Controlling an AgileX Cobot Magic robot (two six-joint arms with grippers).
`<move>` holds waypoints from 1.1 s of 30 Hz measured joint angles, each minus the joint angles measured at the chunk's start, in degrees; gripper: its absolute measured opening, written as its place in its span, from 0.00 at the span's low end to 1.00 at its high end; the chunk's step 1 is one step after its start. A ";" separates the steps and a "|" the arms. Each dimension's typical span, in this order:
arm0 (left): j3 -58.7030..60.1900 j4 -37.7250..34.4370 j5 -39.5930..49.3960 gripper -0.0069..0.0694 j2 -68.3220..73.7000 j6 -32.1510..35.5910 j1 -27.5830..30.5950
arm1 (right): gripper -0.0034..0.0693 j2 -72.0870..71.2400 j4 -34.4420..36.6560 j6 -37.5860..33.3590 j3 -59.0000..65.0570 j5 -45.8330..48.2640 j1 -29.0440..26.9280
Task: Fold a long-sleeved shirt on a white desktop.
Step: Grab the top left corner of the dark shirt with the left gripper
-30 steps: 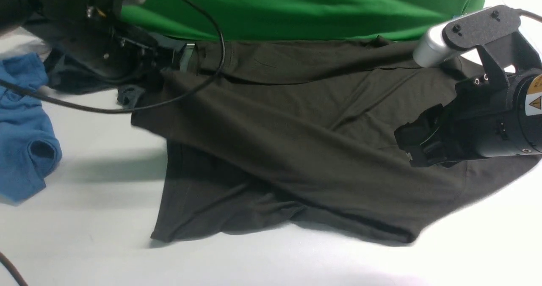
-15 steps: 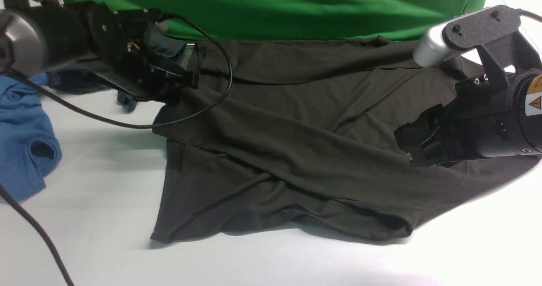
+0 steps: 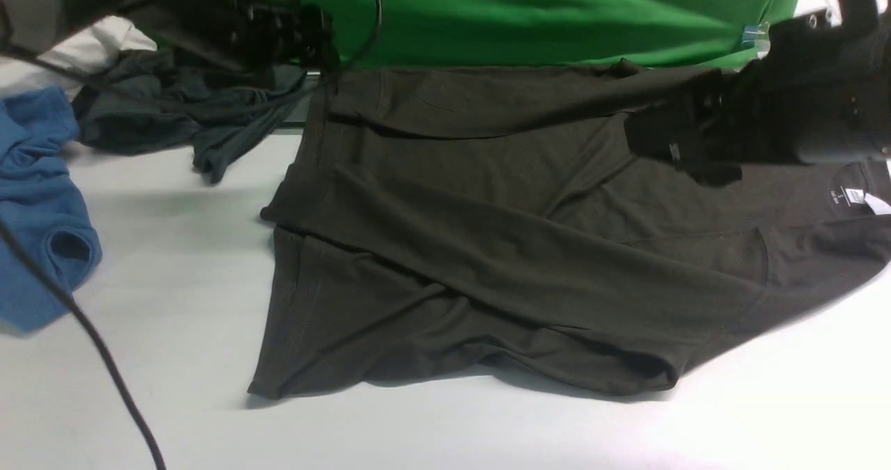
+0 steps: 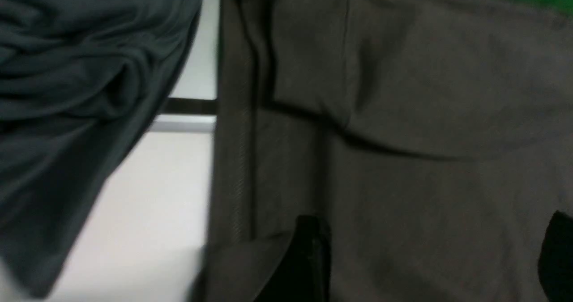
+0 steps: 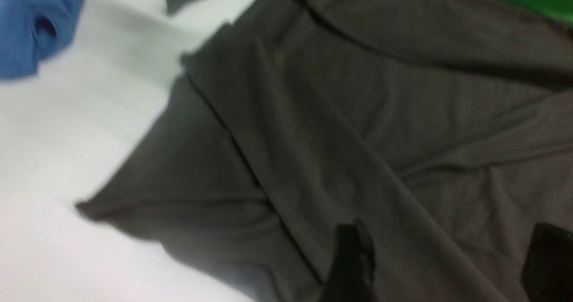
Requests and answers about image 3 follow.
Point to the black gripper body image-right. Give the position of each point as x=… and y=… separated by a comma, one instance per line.
x=709, y=128

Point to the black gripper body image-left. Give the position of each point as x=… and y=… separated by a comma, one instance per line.
x=258, y=34

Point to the dark gray long-sleeve top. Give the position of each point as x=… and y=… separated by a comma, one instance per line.
x=434, y=220

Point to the blue binder clip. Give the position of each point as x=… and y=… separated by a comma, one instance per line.
x=756, y=37

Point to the green backdrop cloth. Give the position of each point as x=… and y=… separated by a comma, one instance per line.
x=651, y=33

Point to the dark teal crumpled garment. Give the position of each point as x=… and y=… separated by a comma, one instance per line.
x=169, y=99

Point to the white crumpled garment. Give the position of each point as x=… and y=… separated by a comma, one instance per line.
x=89, y=52

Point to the blue t-shirt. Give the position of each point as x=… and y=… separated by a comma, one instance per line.
x=40, y=204

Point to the black cable image-left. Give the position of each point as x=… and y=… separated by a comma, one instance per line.
x=101, y=347

